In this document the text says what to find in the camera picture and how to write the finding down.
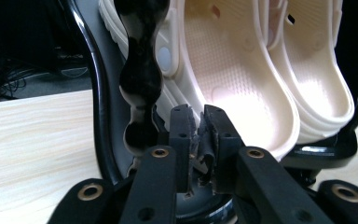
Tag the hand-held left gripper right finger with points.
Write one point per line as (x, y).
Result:
(227, 140)

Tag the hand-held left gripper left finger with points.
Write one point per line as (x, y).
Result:
(180, 140)

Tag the red and black two-tier rack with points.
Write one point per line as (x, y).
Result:
(140, 77)

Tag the cream clog shoe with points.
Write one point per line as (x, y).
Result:
(317, 81)
(230, 62)

